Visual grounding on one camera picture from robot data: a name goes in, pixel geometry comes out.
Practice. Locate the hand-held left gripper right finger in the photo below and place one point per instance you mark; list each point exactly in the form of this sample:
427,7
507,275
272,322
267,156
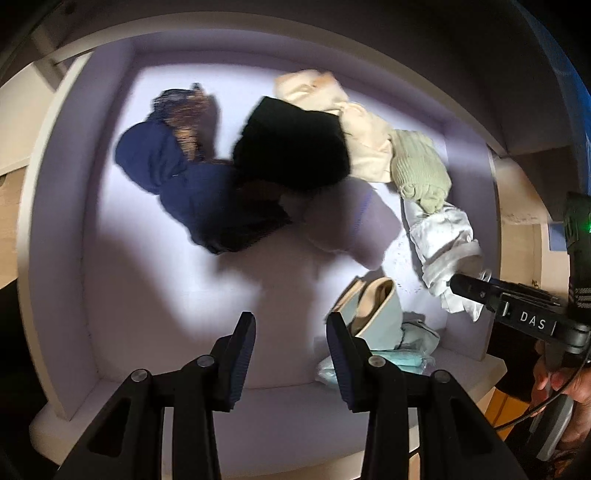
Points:
341,364

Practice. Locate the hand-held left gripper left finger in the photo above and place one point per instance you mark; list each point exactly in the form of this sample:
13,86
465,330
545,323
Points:
240,360

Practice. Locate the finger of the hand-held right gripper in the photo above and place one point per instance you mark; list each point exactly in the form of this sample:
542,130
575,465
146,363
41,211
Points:
466,285

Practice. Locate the white cloth garment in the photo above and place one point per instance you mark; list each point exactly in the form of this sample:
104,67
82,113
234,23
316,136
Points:
438,244

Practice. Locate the mint green padded garment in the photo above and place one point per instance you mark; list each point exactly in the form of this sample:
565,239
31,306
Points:
383,318

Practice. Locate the teal cloth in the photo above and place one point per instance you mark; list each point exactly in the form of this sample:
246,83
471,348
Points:
406,357

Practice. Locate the white drawer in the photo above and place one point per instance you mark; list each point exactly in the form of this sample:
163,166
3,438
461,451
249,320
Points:
161,300

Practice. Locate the green knit sock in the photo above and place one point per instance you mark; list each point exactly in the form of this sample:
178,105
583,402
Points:
418,170

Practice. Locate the navy garment with lace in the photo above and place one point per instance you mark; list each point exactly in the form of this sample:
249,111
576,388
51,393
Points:
184,194

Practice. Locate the black garment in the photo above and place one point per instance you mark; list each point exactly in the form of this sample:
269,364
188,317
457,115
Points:
286,147

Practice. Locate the cream garment with peach patch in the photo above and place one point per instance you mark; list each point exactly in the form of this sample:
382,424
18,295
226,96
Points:
304,92

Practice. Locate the person's right hand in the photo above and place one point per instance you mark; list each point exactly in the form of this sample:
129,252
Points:
584,406

